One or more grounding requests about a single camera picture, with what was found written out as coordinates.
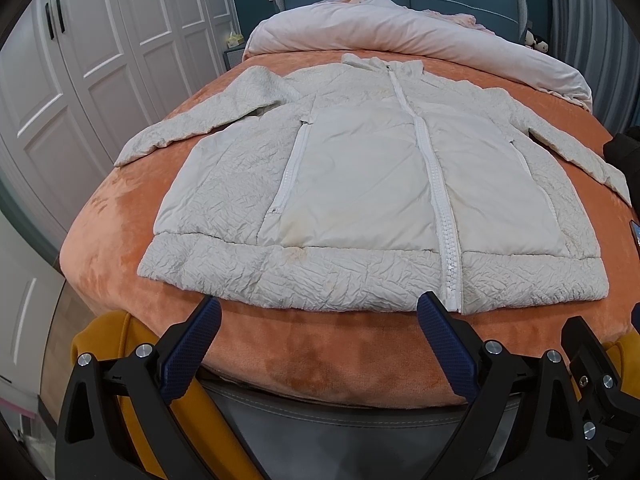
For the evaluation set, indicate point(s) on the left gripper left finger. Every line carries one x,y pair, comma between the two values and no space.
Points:
93,441

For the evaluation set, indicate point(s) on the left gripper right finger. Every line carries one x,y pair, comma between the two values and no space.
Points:
546,440

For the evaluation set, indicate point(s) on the white padded zip jacket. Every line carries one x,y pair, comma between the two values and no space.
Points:
362,184

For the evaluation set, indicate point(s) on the black garment on bed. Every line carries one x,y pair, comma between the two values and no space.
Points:
623,152

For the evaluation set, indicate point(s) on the plush toy by headboard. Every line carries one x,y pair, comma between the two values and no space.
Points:
535,42

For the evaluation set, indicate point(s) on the white panelled wardrobe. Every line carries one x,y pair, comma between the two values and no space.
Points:
80,78

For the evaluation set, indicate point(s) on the nightstand with tissue box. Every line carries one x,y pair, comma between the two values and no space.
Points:
234,51

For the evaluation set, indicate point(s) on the pale pink rolled duvet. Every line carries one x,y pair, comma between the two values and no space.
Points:
381,25

